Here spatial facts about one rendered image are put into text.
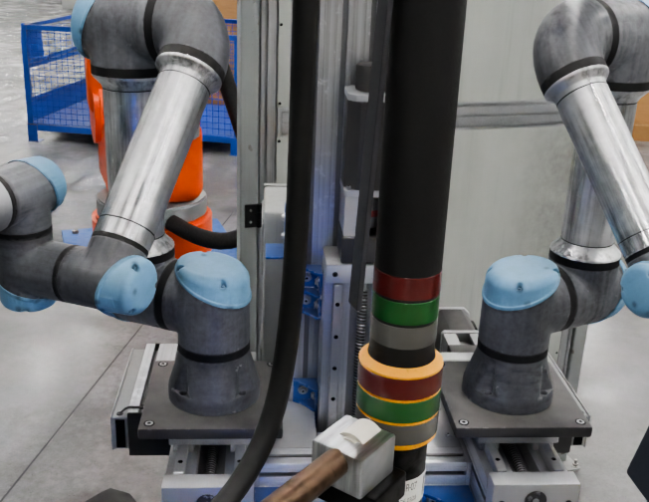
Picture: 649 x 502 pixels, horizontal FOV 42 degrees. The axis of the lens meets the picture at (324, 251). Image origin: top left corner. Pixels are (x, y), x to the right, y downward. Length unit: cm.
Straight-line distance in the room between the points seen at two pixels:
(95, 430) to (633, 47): 249
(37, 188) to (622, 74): 85
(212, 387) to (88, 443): 191
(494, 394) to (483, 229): 126
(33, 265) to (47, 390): 249
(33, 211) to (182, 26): 32
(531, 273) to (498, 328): 10
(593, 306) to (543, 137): 125
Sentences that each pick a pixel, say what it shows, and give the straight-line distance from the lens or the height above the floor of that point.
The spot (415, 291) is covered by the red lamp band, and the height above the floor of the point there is 160.
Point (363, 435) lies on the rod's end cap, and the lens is 42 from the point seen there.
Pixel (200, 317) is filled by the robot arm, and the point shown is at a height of 120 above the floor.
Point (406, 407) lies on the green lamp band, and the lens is 42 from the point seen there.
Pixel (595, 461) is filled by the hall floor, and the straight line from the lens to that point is 330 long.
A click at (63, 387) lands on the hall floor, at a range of 360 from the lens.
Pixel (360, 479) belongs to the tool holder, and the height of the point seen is 152.
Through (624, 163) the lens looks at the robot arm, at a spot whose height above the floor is 148.
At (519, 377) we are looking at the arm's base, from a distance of 141.
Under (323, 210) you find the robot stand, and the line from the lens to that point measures 144.
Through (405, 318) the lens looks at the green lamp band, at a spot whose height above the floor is 159.
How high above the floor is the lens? 176
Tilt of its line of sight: 21 degrees down
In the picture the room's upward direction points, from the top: 2 degrees clockwise
